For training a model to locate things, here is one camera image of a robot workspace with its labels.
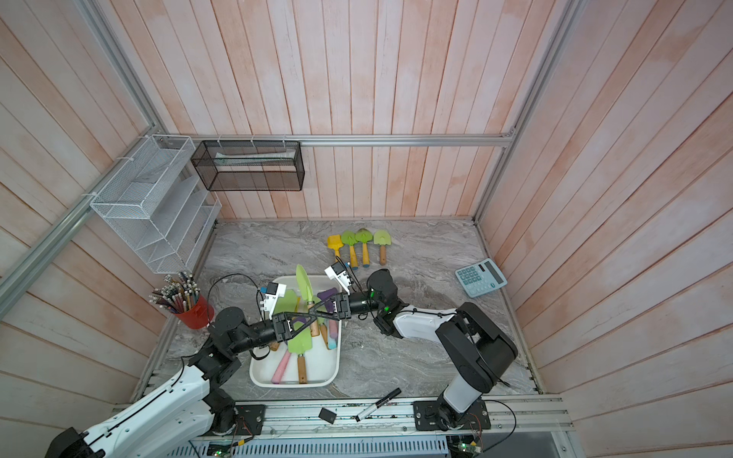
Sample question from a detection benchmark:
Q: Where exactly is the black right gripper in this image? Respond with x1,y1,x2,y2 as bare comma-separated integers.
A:
313,295,387,326

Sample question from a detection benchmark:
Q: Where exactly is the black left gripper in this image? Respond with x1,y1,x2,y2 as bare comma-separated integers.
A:
230,312,316,355

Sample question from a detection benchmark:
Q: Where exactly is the white plastic storage box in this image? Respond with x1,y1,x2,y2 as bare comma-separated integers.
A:
249,276,343,389

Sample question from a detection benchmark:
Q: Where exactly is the yellow square shovel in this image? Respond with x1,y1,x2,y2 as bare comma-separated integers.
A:
328,235,344,264

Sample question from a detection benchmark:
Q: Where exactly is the green shovel yellow handle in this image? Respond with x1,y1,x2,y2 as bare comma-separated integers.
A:
341,230,359,270

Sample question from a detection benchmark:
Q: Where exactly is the green shovel orange handle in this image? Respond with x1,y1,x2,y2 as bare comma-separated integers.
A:
355,228,373,268

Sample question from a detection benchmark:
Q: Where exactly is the green shovel wooden handle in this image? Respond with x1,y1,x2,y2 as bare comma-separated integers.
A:
287,341,312,385
373,229,391,265
296,264,321,337

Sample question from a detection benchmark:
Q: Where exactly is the large green shovel blade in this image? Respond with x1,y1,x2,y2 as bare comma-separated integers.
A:
272,289,301,315

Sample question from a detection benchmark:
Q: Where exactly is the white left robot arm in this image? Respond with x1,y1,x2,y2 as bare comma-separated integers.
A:
46,307,319,457

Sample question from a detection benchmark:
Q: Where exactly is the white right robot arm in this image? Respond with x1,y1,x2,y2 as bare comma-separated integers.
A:
308,269,518,431

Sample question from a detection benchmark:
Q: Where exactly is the small black square block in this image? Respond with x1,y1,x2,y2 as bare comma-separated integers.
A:
318,408,337,425

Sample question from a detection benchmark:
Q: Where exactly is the red pencil cup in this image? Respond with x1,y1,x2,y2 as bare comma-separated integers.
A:
175,296,216,330

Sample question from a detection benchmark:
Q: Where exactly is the black marker pen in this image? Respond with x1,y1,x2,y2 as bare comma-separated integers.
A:
354,387,402,423

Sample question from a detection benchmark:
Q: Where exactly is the light blue calculator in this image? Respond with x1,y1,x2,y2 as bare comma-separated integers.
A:
455,259,508,298

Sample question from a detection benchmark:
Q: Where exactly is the purple shovel pink handle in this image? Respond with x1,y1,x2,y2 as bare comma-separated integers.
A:
317,288,339,350

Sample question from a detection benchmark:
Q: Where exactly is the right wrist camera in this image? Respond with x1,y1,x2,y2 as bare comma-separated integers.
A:
325,261,352,294

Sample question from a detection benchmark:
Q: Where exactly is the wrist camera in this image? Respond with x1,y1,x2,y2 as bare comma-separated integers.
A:
260,282,287,319
325,261,352,294

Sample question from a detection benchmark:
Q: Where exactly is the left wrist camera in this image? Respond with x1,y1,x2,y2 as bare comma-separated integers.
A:
260,282,287,319

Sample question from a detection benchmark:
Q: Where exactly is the black wire mesh basket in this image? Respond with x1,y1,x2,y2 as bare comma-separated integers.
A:
191,139,305,192

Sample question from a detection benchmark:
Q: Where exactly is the white wire mesh shelf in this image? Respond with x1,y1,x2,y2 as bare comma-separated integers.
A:
91,135,221,274

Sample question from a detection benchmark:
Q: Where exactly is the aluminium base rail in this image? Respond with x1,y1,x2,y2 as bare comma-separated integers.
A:
113,394,574,458

